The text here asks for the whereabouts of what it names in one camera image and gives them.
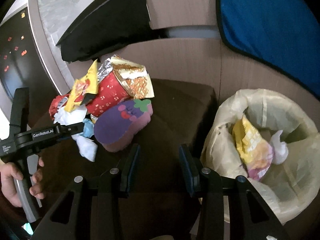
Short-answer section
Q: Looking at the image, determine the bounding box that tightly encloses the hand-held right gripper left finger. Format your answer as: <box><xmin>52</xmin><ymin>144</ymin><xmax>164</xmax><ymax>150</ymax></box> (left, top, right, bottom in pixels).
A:
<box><xmin>31</xmin><ymin>144</ymin><xmax>140</xmax><ymax>240</ymax></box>

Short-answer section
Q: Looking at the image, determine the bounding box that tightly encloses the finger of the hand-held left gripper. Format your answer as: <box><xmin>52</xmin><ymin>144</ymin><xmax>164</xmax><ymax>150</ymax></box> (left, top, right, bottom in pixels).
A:
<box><xmin>55</xmin><ymin>121</ymin><xmax>85</xmax><ymax>140</ymax></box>

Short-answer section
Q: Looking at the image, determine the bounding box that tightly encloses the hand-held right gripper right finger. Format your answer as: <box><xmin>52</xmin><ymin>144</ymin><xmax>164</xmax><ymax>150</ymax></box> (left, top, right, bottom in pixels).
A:
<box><xmin>179</xmin><ymin>144</ymin><xmax>292</xmax><ymax>240</ymax></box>

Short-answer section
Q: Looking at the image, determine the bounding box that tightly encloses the white tissue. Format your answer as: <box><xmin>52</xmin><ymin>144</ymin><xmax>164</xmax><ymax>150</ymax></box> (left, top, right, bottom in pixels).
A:
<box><xmin>270</xmin><ymin>130</ymin><xmax>290</xmax><ymax>165</ymax></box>
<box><xmin>53</xmin><ymin>104</ymin><xmax>87</xmax><ymax>127</ymax></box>
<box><xmin>72</xmin><ymin>134</ymin><xmax>98</xmax><ymax>162</ymax></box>

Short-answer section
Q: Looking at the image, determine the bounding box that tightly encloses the bin with translucent liner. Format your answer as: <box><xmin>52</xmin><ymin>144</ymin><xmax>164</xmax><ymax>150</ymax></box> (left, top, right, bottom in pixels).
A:
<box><xmin>200</xmin><ymin>88</ymin><xmax>320</xmax><ymax>227</ymax></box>

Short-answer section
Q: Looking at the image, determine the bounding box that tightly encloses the person's left hand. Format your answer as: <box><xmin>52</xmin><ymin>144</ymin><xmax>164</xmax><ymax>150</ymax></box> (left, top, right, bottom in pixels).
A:
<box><xmin>0</xmin><ymin>156</ymin><xmax>45</xmax><ymax>208</ymax></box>

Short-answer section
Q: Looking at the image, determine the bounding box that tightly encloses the light blue wrapper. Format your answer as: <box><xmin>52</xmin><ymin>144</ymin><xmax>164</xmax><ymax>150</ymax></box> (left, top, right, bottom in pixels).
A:
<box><xmin>82</xmin><ymin>118</ymin><xmax>96</xmax><ymax>138</ymax></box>

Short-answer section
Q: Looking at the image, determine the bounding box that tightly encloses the red crumpled wrapper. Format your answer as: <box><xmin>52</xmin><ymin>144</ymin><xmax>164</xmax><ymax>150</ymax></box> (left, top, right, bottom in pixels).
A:
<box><xmin>49</xmin><ymin>94</ymin><xmax>73</xmax><ymax>121</ymax></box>

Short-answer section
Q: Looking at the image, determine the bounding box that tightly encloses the purple eggplant sponge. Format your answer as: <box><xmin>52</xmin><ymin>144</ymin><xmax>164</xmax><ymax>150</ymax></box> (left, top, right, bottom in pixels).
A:
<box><xmin>94</xmin><ymin>99</ymin><xmax>154</xmax><ymax>153</ymax></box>

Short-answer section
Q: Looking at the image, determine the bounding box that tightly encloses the red snack wrapper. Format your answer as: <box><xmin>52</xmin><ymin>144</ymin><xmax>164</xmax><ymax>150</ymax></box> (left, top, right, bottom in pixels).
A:
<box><xmin>85</xmin><ymin>59</ymin><xmax>132</xmax><ymax>118</ymax></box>

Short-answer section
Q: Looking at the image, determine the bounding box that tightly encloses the yellow pink snack wrapper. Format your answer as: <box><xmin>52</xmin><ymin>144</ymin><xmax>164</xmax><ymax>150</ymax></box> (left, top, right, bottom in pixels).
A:
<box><xmin>232</xmin><ymin>116</ymin><xmax>274</xmax><ymax>182</ymax></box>

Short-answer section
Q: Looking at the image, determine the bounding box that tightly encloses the gold noodle packet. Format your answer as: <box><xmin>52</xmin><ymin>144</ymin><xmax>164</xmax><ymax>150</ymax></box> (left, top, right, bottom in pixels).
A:
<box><xmin>110</xmin><ymin>55</ymin><xmax>155</xmax><ymax>100</ymax></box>

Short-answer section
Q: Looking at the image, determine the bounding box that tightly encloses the dark door with red stickers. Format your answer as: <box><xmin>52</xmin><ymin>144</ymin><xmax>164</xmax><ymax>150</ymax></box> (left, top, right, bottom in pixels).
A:
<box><xmin>0</xmin><ymin>5</ymin><xmax>54</xmax><ymax>105</ymax></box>

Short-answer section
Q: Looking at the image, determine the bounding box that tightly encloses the black cloth on bench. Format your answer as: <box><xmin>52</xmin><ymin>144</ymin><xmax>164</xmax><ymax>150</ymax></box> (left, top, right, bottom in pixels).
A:
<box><xmin>56</xmin><ymin>0</ymin><xmax>165</xmax><ymax>63</ymax></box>

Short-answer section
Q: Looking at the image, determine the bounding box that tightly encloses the blue cushion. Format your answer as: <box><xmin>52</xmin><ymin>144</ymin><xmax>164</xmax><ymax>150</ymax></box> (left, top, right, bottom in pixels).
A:
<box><xmin>215</xmin><ymin>0</ymin><xmax>320</xmax><ymax>98</ymax></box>

